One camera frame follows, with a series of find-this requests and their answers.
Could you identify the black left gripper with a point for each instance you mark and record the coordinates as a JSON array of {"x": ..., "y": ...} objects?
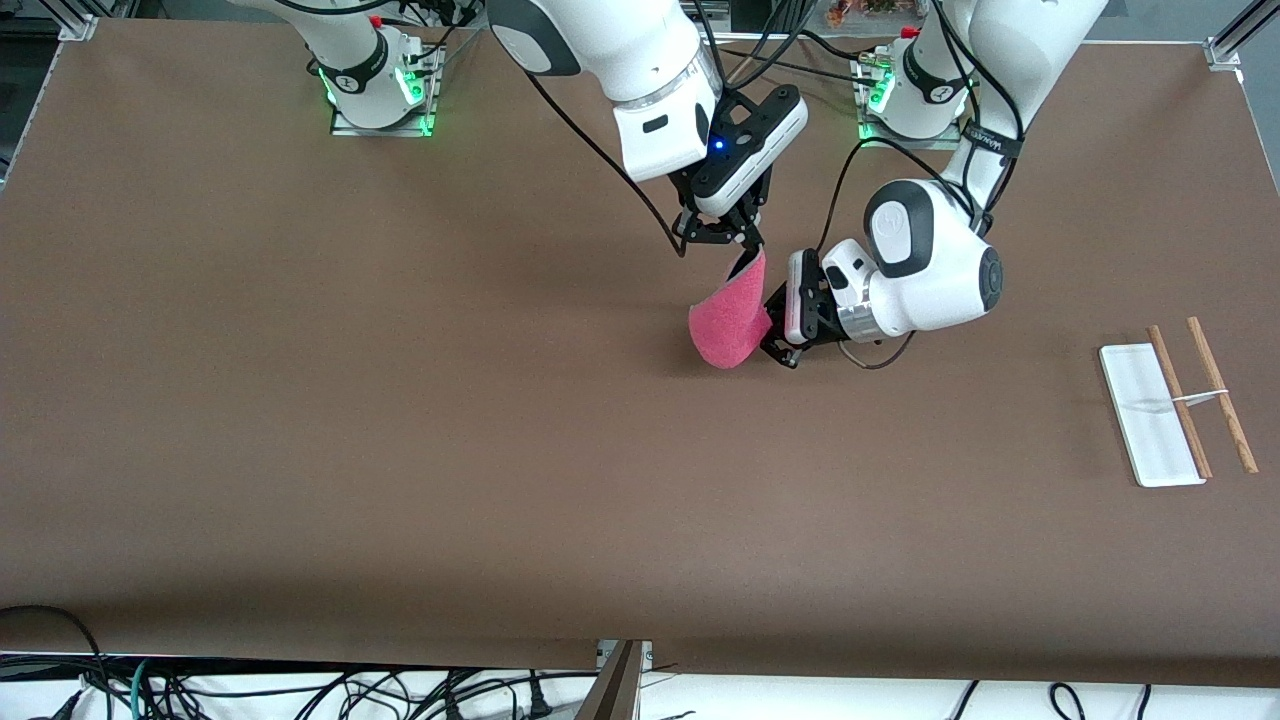
[{"x": 822, "y": 322}]

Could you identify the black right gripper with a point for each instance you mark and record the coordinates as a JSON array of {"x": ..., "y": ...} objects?
[{"x": 716, "y": 227}]

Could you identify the pink towel with grey edge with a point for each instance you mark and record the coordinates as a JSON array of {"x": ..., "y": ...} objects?
[{"x": 725, "y": 330}]

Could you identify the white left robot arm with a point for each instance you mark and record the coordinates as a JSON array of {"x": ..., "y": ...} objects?
[{"x": 940, "y": 280}]

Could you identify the wooden rack rod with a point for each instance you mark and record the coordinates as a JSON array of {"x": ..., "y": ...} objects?
[
  {"x": 1185, "y": 415},
  {"x": 1225, "y": 400}
]

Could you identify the colourful background clutter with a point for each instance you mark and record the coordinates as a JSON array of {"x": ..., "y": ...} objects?
[{"x": 875, "y": 10}]

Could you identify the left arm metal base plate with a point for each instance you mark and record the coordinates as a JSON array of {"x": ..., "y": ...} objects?
[{"x": 868, "y": 125}]

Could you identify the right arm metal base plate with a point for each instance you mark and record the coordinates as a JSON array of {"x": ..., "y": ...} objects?
[{"x": 430, "y": 70}]

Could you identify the silver metal bracket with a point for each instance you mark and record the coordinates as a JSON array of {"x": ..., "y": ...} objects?
[{"x": 604, "y": 655}]

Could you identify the white rack base plate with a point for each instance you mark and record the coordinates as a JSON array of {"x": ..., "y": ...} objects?
[{"x": 1150, "y": 440}]

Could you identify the brown wooden post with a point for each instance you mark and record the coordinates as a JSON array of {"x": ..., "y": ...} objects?
[{"x": 615, "y": 690}]

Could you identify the aluminium frame profile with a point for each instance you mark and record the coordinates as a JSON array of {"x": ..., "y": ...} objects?
[
  {"x": 1225, "y": 50},
  {"x": 78, "y": 22}
]

